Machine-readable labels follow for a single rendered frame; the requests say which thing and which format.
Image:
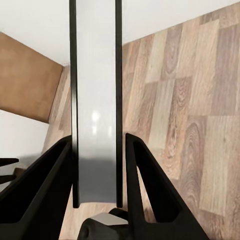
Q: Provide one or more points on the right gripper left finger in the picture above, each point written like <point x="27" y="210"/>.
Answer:
<point x="33" y="206"/>

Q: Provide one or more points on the sliding door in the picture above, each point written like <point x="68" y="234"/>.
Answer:
<point x="28" y="80"/>

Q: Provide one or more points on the hardback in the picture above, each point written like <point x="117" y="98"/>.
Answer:
<point x="96" y="86"/>

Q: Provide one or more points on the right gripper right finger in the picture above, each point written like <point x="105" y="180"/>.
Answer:
<point x="174" y="220"/>

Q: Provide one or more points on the bench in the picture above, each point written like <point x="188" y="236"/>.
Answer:
<point x="12" y="169"/>

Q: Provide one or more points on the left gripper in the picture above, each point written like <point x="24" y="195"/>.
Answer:
<point x="4" y="162"/>

